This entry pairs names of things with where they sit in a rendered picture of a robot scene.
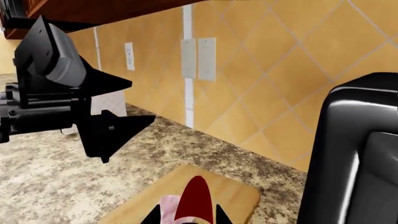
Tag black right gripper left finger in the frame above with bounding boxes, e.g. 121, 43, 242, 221
141, 204, 163, 224

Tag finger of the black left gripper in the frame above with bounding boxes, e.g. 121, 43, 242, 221
71, 53, 134, 96
75, 108, 157, 164

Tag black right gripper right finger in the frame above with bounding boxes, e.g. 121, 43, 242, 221
215, 203, 234, 224

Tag pink raw pork loin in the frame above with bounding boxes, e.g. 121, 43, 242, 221
159, 195, 183, 224

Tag light wooden cutting board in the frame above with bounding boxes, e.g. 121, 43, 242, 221
99, 164, 261, 224

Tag white countertop object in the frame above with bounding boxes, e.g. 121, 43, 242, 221
60, 90, 127, 136

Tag glossy black countertop appliance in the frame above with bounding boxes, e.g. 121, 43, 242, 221
296, 72, 398, 224

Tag white wall power outlet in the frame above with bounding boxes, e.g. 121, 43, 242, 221
124, 42, 136, 71

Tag grey and black camera box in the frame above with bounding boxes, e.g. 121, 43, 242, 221
13, 14, 88, 89

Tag dark brown wooden wall cabinet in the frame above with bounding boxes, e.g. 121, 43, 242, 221
0, 0, 208, 41

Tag grey wall switch plate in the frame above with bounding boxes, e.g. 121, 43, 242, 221
197, 37, 217, 82
180, 38, 198, 79

